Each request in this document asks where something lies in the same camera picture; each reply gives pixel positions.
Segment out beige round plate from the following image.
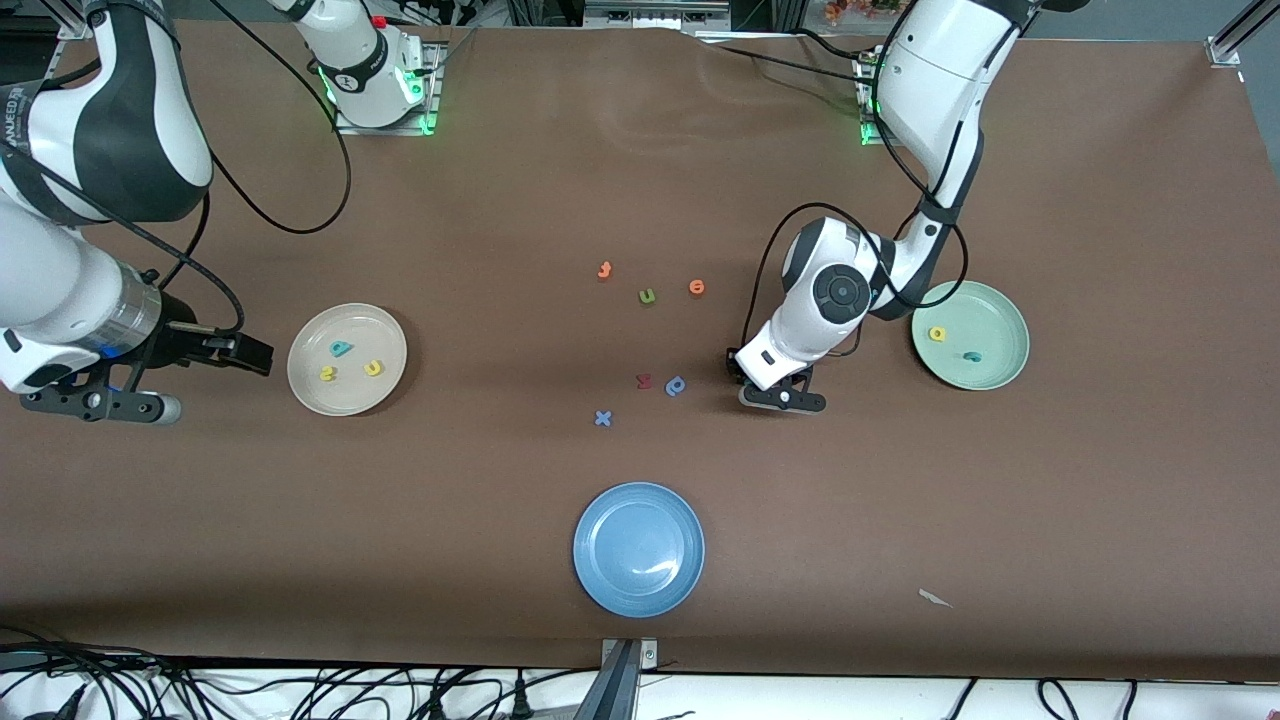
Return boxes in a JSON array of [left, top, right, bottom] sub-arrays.
[[286, 303, 409, 417]]

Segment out blue round plate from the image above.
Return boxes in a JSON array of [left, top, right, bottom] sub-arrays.
[[572, 482, 706, 619]]

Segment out brown table cover sheet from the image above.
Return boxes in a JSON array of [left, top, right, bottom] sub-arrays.
[[0, 18, 1280, 683]]

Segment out green round plate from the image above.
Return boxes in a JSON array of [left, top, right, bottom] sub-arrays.
[[910, 280, 1031, 391]]

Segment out orange dried flowers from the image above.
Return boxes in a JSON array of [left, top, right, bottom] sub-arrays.
[[825, 0, 906, 23]]

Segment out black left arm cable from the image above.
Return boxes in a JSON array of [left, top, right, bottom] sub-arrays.
[[742, 60, 969, 351]]

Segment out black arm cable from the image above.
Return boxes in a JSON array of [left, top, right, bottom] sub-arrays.
[[20, 0, 353, 346], [742, 60, 969, 351]]

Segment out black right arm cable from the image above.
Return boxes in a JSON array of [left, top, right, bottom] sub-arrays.
[[20, 0, 353, 346]]

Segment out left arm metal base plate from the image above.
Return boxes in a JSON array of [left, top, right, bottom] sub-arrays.
[[855, 55, 891, 147]]

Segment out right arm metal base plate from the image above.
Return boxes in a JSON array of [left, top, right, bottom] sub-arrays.
[[332, 42, 443, 137]]

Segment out black base cable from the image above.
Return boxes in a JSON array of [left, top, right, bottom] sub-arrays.
[[700, 40, 867, 83]]

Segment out grey metal mount bracket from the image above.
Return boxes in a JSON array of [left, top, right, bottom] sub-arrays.
[[575, 638, 659, 720]]

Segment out aluminium frame profile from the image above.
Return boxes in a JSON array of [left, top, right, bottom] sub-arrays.
[[45, 0, 96, 41], [1205, 0, 1280, 69]]

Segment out thick black floor cable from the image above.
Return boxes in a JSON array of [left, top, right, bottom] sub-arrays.
[[0, 638, 166, 669]]

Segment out grey metal frame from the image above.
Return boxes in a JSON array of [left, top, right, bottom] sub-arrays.
[[583, 0, 733, 31]]

